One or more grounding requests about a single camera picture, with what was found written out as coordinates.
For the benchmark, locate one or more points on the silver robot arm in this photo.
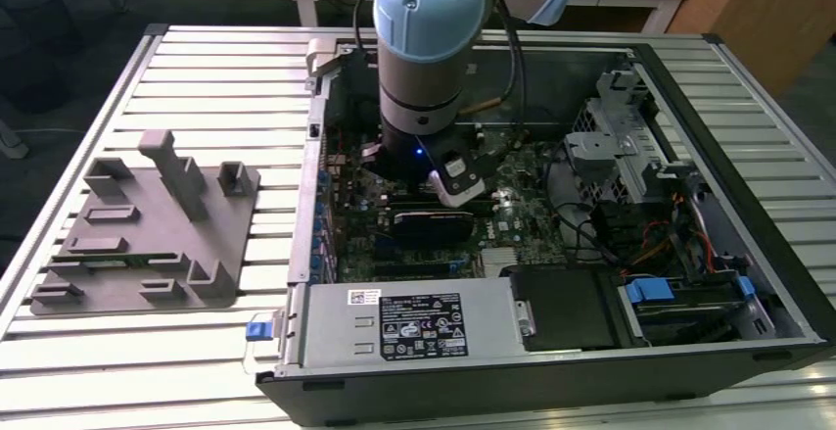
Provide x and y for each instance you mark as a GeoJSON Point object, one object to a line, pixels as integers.
{"type": "Point", "coordinates": [424, 33]}

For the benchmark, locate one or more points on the black graphics card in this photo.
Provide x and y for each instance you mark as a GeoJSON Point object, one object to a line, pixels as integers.
{"type": "Point", "coordinates": [431, 231]}

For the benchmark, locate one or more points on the green motherboard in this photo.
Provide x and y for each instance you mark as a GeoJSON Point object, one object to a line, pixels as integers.
{"type": "Point", "coordinates": [523, 234]}

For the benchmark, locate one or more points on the silver chipset heat sink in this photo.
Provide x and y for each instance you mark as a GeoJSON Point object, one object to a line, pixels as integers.
{"type": "Point", "coordinates": [499, 259]}

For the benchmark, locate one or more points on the silver drive cage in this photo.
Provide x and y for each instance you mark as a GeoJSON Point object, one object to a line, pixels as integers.
{"type": "Point", "coordinates": [595, 148]}

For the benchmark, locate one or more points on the silver power supply unit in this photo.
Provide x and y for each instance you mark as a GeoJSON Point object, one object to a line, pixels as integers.
{"type": "Point", "coordinates": [327, 322]}

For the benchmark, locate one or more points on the grey parts rack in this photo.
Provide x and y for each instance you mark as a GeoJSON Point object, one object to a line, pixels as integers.
{"type": "Point", "coordinates": [170, 234]}

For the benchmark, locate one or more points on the black plastic shroud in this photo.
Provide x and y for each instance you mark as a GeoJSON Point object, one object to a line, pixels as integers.
{"type": "Point", "coordinates": [571, 307]}

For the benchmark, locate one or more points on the blue case latch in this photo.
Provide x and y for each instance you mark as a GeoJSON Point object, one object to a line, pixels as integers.
{"type": "Point", "coordinates": [258, 331]}

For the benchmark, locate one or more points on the green RAM stick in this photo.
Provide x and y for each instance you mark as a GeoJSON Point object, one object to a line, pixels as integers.
{"type": "Point", "coordinates": [154, 257]}

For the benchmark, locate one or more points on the hard disk blue carrier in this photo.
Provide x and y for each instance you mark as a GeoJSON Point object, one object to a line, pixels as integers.
{"type": "Point", "coordinates": [650, 293]}

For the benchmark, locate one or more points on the black PC case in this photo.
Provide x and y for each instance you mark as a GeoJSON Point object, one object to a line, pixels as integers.
{"type": "Point", "coordinates": [458, 396]}

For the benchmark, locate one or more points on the grey metal foot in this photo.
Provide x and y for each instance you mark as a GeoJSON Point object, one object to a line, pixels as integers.
{"type": "Point", "coordinates": [14, 143]}

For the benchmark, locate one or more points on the wooden cabinet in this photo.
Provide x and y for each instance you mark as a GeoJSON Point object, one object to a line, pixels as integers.
{"type": "Point", "coordinates": [771, 18]}

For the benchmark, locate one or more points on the white wrist camera black face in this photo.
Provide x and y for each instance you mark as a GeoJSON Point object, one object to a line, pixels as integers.
{"type": "Point", "coordinates": [460, 180]}

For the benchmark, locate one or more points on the grey case hinge bracket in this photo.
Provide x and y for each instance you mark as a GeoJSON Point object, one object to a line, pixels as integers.
{"type": "Point", "coordinates": [320, 53]}

